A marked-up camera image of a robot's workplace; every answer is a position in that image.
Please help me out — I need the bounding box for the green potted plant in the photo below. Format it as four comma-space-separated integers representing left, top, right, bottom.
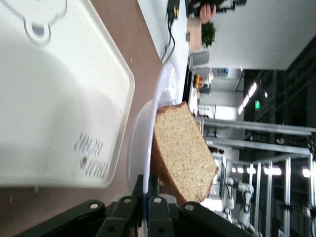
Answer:
201, 21, 217, 49

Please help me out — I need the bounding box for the bystander hand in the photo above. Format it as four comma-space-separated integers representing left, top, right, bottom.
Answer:
199, 3, 217, 25

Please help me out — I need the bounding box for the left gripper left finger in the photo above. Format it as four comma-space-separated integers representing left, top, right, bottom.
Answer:
14, 174, 144, 237

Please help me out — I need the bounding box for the brown bread slice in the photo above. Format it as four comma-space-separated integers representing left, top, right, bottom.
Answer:
151, 100, 220, 207

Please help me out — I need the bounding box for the grey storage bin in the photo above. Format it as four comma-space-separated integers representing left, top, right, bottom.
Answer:
190, 50, 210, 67

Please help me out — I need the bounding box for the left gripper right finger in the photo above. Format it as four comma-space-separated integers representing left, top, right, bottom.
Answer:
147, 174, 250, 237

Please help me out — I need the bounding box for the lavender round plate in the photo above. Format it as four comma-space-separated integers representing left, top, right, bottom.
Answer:
126, 63, 179, 196

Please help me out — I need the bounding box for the brown table mat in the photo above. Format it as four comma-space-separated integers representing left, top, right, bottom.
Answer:
0, 0, 165, 237

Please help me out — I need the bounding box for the cardboard box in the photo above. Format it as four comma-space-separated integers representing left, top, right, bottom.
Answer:
186, 18, 202, 50

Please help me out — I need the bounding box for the aluminium cage frame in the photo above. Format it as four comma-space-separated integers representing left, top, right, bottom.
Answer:
197, 118, 316, 237

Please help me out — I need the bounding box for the cream bear print tray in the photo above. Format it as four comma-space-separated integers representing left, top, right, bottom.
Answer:
0, 0, 136, 190

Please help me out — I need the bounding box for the black power adapter with cable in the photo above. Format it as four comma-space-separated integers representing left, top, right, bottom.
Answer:
161, 0, 181, 61

